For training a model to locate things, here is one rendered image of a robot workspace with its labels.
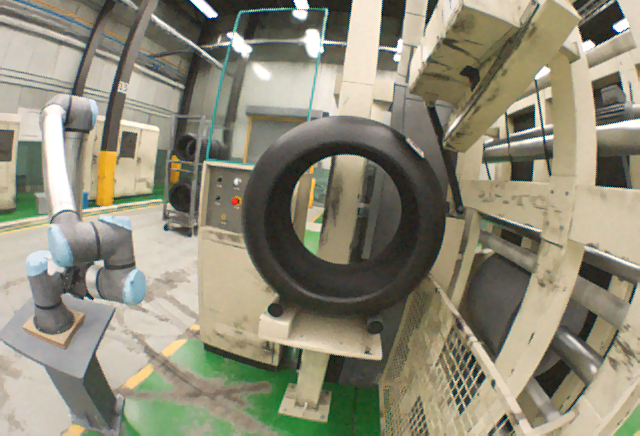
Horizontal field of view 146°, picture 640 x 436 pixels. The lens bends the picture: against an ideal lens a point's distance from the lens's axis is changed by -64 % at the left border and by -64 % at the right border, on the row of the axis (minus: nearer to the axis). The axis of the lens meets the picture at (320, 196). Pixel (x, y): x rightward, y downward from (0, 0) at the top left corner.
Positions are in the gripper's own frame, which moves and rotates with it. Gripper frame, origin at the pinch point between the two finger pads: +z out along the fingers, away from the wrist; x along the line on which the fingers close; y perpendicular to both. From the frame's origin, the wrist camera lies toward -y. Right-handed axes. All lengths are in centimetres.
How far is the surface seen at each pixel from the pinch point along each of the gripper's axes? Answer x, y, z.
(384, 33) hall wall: 134, -1023, -474
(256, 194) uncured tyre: -6, -22, -67
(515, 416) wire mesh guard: -21, 39, -103
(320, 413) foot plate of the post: 106, 39, -84
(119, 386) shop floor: 87, 34, 31
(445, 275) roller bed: 28, -8, -132
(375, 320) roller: 15, 7, -96
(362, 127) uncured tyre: -22, -27, -92
